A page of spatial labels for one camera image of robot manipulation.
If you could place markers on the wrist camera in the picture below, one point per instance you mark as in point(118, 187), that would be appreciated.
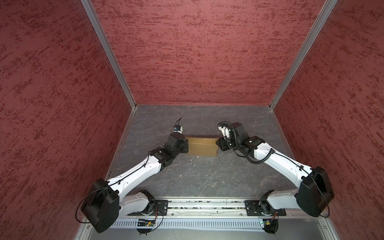
point(226, 132)
point(177, 129)

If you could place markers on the white slotted cable duct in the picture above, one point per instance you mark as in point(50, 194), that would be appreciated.
point(193, 224)

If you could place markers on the aluminium corner post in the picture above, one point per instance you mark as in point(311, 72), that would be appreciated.
point(317, 26)
point(92, 15)

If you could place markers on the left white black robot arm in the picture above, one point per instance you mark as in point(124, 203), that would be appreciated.
point(109, 199)

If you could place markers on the aluminium front rail frame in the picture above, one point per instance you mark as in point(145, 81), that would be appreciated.
point(296, 225)

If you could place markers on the right aluminium corner post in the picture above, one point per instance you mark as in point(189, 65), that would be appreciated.
point(317, 26)

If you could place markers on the left aluminium corner post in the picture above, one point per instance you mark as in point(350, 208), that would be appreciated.
point(92, 15)

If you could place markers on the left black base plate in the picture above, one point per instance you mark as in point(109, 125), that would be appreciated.
point(155, 208)

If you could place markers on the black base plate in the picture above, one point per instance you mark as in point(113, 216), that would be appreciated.
point(155, 208)
point(255, 207)

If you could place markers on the right controller board with wires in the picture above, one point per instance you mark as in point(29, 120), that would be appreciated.
point(271, 226)

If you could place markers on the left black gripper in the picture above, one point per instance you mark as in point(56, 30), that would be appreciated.
point(185, 144)

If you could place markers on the left controller board with wires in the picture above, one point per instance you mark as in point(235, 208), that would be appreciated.
point(147, 223)

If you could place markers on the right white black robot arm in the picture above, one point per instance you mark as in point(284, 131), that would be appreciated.
point(313, 190)

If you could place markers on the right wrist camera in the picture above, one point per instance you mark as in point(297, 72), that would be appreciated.
point(226, 132)

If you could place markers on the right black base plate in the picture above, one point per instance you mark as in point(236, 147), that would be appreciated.
point(255, 207)

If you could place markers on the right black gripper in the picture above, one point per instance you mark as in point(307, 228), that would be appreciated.
point(222, 142)

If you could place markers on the brown cardboard box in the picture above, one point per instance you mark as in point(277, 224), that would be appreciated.
point(202, 146)

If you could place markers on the controller board with wires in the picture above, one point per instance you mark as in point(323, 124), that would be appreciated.
point(271, 226)
point(147, 223)

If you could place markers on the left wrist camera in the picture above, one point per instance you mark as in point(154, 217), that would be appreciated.
point(177, 129)

